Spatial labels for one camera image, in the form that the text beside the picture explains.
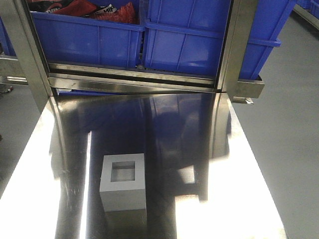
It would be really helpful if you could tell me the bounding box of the gray square hollow base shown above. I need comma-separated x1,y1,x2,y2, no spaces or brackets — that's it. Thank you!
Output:
99,153,146,212

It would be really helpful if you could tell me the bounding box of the blue bin middle of shelf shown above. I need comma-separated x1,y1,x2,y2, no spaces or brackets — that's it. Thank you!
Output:
143,0,231,76

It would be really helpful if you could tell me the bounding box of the blue bin with red bags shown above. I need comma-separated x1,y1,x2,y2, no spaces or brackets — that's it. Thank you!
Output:
31,0,145,68

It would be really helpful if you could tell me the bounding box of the stainless steel shelf rack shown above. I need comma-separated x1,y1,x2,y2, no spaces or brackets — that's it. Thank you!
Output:
0,0,264,111

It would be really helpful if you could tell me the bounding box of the red snack bag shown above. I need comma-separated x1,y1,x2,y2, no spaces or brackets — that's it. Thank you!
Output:
27,0,137,24

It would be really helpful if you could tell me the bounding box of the blue bin right of post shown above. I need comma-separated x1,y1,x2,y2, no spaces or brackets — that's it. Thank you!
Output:
239,0,296,80

